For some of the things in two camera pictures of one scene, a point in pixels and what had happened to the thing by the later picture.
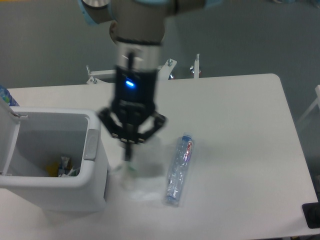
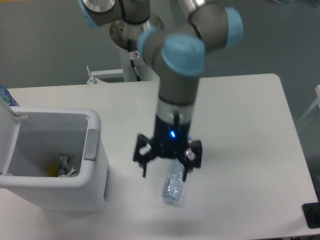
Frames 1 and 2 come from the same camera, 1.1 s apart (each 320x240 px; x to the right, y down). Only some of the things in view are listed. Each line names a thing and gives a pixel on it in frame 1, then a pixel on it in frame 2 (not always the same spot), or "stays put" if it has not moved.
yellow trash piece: x=53 y=169 stays put
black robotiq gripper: x=135 y=98 to x=170 y=139
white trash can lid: x=9 y=125 stays put
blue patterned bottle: x=5 y=95 stays put
